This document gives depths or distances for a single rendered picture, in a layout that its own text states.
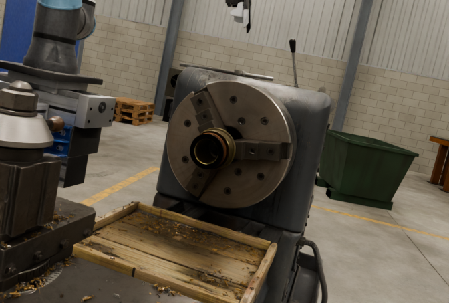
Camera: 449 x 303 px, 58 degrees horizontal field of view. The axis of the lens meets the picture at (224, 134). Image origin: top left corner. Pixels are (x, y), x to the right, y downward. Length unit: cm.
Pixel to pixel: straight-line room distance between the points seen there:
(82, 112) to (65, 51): 20
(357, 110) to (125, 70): 643
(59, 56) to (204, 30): 1019
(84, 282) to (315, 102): 77
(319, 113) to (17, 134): 80
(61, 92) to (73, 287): 80
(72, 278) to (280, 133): 59
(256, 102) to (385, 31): 1043
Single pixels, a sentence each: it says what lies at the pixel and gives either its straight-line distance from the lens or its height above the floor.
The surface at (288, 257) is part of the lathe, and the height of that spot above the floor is 79.
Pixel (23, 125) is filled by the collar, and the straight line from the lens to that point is 46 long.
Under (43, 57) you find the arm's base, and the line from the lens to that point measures 126.
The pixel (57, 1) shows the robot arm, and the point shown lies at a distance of 128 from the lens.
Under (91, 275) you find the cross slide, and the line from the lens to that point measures 53.
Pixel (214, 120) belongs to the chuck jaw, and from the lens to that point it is 92.
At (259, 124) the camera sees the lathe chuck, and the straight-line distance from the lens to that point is 95.
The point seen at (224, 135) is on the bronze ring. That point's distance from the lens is 86.
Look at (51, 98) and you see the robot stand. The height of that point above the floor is 109.
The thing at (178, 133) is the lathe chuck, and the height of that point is 108.
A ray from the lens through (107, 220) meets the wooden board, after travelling 90.
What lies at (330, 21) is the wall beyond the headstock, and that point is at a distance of 1118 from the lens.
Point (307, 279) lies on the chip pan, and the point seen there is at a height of 54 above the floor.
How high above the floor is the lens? 123
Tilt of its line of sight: 7 degrees down
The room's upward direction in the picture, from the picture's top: 12 degrees clockwise
